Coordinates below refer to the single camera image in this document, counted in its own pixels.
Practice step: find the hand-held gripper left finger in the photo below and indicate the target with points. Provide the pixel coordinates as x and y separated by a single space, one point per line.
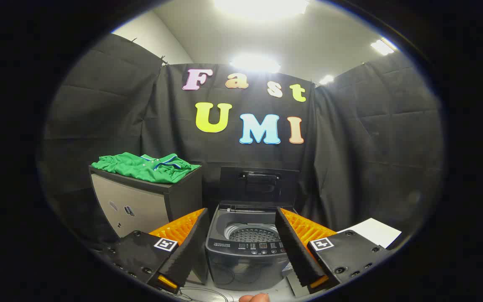
189 247

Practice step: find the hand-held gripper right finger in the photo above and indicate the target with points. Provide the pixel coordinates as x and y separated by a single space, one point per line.
294 247

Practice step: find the grey washing machine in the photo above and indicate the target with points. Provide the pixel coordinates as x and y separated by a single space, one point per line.
241 264

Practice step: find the green polo shirt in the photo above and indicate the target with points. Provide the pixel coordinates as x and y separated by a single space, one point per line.
132 165

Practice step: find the grey cabinet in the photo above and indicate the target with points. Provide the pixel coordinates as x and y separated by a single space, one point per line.
141 205

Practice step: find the small ceiling light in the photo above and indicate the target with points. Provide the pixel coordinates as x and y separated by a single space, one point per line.
326 79

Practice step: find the round ceiling light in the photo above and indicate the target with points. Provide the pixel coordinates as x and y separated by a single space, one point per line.
255 63

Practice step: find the rectangular ceiling light panel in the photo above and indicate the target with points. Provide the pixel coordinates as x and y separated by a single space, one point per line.
382 47

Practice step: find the large ceiling light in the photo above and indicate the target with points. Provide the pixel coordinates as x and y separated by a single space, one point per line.
262 7

